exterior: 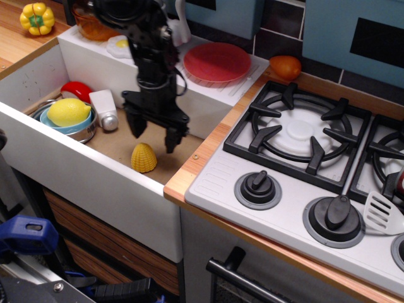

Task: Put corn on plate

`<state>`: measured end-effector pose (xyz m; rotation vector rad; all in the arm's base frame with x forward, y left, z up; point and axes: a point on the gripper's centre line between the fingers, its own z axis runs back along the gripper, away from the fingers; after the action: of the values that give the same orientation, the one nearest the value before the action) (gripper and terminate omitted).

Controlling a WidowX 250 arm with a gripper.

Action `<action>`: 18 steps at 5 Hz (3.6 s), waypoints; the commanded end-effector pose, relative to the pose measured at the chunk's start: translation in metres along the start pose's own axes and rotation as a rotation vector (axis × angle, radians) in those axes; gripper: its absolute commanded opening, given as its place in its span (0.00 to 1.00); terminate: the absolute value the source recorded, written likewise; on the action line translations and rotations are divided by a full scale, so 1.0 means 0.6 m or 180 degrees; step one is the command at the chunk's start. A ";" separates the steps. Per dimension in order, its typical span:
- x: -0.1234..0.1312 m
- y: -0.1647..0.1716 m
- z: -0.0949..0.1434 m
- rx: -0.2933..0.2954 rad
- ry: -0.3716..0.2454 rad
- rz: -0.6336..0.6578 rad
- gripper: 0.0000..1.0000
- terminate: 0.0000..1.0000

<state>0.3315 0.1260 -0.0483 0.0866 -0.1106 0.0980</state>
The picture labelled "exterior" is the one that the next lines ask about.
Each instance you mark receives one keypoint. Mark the blue clamp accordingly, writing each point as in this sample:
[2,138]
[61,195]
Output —
[28,236]

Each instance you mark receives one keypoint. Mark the black burner grate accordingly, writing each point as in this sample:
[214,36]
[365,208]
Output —
[305,136]
[380,161]

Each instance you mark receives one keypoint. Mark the black left burner grate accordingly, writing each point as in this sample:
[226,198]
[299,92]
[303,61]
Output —
[305,136]

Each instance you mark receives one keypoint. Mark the yellow toy corn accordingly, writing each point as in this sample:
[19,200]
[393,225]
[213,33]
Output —
[143,158]

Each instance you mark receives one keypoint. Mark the red plastic plate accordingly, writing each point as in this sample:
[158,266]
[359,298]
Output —
[217,62]

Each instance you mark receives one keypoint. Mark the partial right stove knob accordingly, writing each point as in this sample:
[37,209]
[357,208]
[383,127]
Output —
[397,251]

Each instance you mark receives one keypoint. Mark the grey toy faucet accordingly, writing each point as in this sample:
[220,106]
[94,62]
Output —
[181,33]

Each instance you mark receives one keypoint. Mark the silver metal pot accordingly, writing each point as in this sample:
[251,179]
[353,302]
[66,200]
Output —
[82,136]

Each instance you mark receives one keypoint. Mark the orange glass jar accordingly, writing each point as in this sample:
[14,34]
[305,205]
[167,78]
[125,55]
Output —
[88,25]

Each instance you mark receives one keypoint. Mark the white salt shaker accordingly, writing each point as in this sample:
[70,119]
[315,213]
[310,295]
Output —
[103,103]

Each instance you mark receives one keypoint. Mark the yellow toy bell pepper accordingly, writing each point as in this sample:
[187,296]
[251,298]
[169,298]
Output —
[37,18]

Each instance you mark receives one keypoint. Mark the white toy sink basin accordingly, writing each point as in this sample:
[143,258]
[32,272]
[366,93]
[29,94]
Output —
[97,176]

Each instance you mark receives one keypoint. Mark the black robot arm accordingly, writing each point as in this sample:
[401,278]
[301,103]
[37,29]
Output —
[144,24]

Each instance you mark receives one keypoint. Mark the black small stove knob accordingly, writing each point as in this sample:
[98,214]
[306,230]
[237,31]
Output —
[258,191]

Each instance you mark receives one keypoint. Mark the black right burner grate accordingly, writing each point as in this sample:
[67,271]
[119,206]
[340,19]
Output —
[380,161]

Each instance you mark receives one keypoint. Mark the red white toy mushroom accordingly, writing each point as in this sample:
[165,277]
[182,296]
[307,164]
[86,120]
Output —
[76,89]

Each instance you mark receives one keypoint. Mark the orange toy fruit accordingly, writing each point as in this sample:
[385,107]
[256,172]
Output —
[286,67]

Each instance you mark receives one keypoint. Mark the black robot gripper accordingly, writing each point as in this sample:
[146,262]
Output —
[158,108]

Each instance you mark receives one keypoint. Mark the light blue bowl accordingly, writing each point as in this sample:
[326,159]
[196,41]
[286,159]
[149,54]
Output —
[65,129]

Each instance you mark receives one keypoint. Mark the black oven door handle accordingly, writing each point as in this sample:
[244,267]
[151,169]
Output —
[224,274]

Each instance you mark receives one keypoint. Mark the black large stove knob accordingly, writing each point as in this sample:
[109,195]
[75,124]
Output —
[334,222]

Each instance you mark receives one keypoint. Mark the black ribbed tool handle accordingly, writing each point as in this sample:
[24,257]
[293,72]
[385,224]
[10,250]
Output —
[142,290]

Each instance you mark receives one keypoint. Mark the white slotted spatula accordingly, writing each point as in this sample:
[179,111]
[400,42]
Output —
[382,215]

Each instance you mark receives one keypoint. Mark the toy fried egg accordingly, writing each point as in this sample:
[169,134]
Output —
[118,47]

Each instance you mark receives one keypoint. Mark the yellow toy lemon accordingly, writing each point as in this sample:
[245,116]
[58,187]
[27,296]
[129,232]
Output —
[68,112]

